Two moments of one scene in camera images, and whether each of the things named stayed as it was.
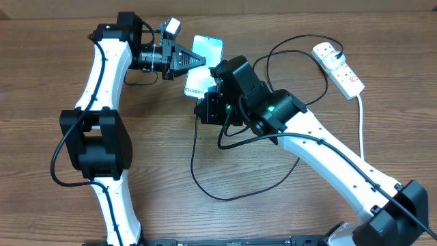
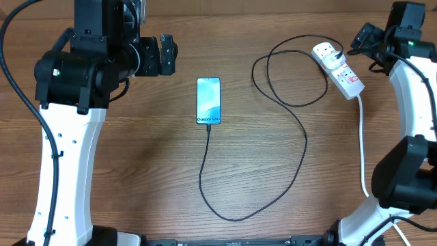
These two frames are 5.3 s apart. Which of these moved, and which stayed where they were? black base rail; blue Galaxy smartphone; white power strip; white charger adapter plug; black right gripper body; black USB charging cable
Moved: black right gripper body; black USB charging cable; blue Galaxy smartphone
Stayed: white charger adapter plug; black base rail; white power strip
